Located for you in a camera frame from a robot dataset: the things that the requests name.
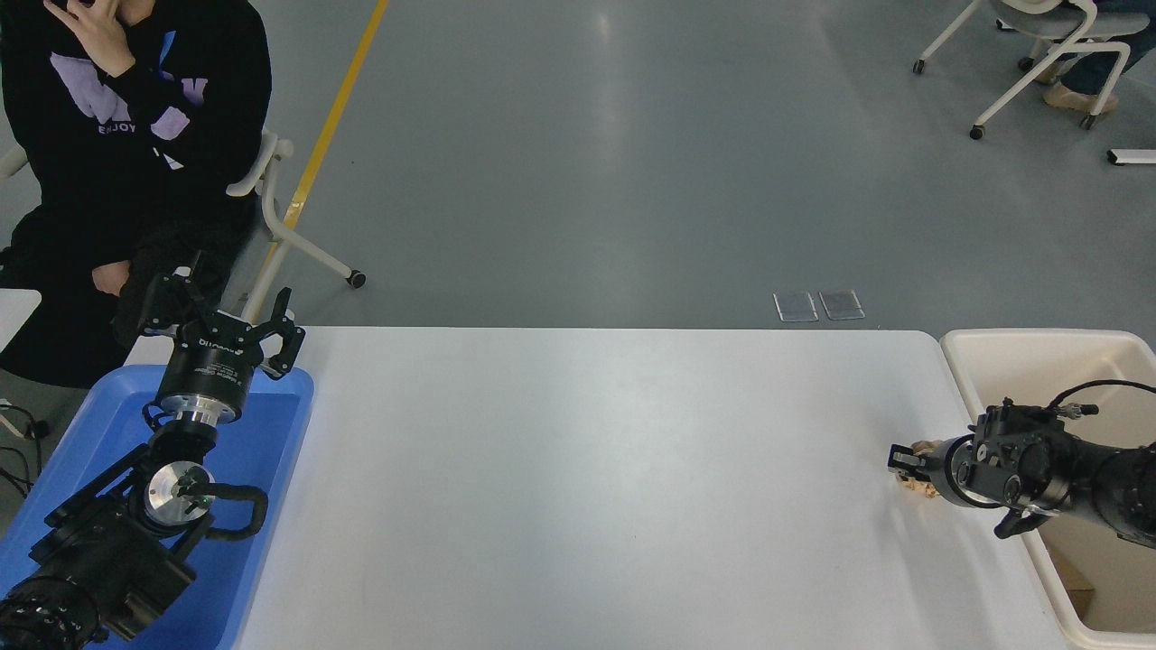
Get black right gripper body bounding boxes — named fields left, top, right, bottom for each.
left=923, top=436, right=969, bottom=503

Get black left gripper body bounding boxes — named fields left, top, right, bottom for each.
left=155, top=321, right=266, bottom=411

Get tan paper ball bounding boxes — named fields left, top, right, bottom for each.
left=896, top=439, right=945, bottom=500

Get person's right hand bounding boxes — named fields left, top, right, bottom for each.
left=90, top=260, right=133, bottom=298

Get person's left hand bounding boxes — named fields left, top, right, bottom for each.
left=43, top=0, right=136, bottom=80

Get blue plastic tray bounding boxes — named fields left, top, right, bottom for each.
left=0, top=364, right=315, bottom=650

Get person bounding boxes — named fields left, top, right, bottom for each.
left=1030, top=0, right=1156, bottom=116
left=0, top=0, right=274, bottom=389

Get white chair with casters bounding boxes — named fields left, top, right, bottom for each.
left=912, top=0, right=1132, bottom=142
left=0, top=129, right=367, bottom=328

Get large pale plastic bin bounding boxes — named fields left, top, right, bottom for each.
left=939, top=328, right=1156, bottom=650

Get small white side table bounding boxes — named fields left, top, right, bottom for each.
left=0, top=289, right=42, bottom=353

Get black floor cables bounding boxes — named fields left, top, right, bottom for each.
left=0, top=397, right=51, bottom=502

